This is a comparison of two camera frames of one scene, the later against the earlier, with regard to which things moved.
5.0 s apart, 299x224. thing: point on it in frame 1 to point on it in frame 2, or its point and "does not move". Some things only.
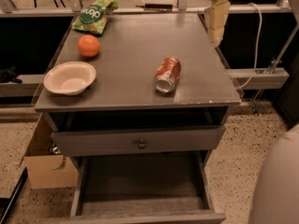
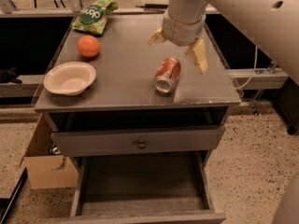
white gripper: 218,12 to 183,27
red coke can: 167,74 does not move
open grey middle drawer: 175,189 does not move
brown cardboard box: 42,163 does not move
